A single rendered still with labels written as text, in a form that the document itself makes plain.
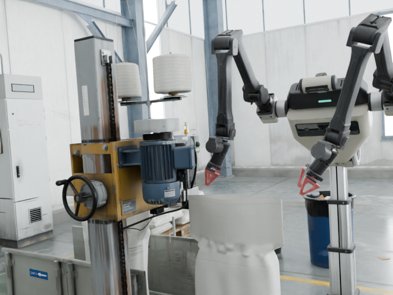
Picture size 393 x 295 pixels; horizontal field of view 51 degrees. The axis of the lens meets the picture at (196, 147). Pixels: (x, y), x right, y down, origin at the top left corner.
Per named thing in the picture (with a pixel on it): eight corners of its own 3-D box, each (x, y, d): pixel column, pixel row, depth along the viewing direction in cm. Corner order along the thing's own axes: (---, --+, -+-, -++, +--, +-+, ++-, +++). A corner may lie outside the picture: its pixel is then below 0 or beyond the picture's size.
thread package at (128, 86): (148, 98, 191) (146, 61, 190) (128, 97, 179) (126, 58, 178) (124, 100, 198) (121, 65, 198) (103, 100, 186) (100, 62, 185)
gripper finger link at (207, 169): (199, 183, 181) (206, 164, 179) (201, 179, 188) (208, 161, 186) (213, 189, 180) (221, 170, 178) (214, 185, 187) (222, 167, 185)
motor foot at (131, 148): (155, 165, 168) (154, 144, 167) (137, 168, 158) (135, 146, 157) (137, 165, 172) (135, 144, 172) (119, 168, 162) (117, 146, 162)
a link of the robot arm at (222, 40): (242, 20, 172) (223, 21, 178) (229, 41, 166) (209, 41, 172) (269, 95, 203) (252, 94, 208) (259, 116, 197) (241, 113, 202)
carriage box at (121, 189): (166, 205, 188) (162, 137, 186) (117, 222, 159) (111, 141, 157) (125, 202, 200) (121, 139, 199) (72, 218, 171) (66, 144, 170)
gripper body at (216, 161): (206, 166, 181) (212, 151, 179) (209, 161, 191) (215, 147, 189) (220, 172, 180) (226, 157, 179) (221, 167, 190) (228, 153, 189)
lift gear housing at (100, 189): (108, 207, 162) (106, 179, 161) (98, 210, 157) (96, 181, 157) (89, 206, 167) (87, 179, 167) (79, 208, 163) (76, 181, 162)
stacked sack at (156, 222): (185, 217, 510) (185, 206, 509) (155, 231, 452) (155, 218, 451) (157, 215, 531) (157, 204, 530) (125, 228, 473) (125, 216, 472)
